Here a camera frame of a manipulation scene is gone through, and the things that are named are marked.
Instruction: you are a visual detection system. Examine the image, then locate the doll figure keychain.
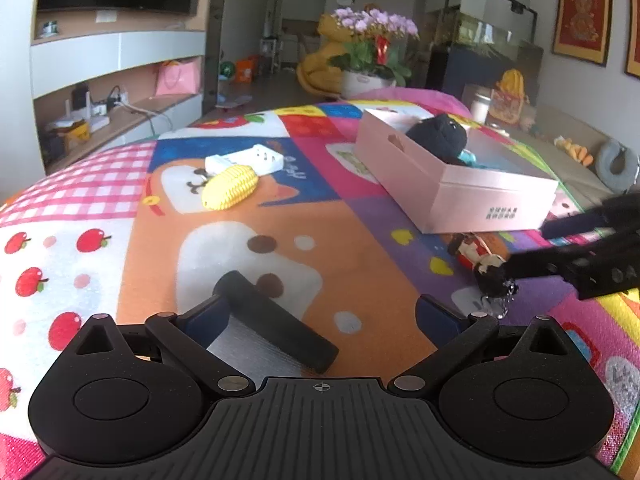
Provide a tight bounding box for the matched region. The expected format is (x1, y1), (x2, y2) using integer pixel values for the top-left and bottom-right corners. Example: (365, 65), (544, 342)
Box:
(447, 233), (518, 320)

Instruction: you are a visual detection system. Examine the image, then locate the black cylinder handle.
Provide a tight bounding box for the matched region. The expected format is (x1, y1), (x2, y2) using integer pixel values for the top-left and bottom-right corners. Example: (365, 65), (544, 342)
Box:
(214, 271), (340, 374)

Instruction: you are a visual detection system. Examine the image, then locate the black plush toy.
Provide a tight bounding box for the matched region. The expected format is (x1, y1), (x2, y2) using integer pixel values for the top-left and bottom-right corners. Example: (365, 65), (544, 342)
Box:
(406, 114), (468, 166)

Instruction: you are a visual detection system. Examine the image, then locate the pink cardboard box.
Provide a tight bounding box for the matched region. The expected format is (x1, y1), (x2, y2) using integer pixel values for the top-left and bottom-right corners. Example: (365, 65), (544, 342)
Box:
(355, 108), (559, 234)

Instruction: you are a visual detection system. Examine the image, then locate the grey neck pillow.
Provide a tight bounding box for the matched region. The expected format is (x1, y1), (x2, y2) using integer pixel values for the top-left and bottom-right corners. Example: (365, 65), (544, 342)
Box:
(596, 139), (639, 194)

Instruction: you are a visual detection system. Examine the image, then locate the beige sofa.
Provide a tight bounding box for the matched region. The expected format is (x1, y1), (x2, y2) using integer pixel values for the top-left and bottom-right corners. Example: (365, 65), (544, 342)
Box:
(462, 83), (640, 201)

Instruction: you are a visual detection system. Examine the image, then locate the red snack bag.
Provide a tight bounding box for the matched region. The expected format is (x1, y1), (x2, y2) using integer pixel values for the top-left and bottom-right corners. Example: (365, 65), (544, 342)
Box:
(488, 90), (526, 126)

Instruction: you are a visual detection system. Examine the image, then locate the white cylinder cup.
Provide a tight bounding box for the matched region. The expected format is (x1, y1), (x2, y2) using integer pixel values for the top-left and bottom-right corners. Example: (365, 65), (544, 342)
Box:
(470, 91), (491, 124)

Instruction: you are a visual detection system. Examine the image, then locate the yellow corn toy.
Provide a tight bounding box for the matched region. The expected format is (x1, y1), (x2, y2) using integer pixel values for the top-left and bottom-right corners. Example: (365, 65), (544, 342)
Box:
(200, 165), (259, 211)

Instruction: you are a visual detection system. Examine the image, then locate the colourful cartoon play mat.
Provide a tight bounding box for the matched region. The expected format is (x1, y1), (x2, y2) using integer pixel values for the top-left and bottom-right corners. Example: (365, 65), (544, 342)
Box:
(0, 98), (640, 478)

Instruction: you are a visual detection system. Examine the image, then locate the white power adapter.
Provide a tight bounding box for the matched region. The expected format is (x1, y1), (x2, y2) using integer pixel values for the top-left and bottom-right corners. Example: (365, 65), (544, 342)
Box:
(205, 144), (284, 177)

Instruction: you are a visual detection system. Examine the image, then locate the glass fish tank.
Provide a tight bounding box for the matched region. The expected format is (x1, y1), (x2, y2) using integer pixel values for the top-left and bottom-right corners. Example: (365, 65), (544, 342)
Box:
(424, 0), (544, 104)

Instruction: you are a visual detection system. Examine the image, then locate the potted pink flower plant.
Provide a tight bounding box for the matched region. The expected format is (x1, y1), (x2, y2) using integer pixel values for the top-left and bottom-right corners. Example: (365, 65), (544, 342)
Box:
(329, 8), (419, 99)

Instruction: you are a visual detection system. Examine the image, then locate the pink gift bag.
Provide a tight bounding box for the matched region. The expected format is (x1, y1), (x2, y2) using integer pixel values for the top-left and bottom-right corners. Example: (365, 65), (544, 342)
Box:
(155, 58), (201, 96)

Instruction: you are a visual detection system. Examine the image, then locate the yellow plush bear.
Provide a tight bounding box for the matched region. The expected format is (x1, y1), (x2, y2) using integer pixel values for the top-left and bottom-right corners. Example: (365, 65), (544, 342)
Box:
(296, 14), (352, 99)

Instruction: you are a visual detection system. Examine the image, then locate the red framed wall picture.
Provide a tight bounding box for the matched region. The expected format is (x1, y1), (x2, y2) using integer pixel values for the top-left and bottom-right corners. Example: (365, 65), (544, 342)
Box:
(552, 0), (613, 66)

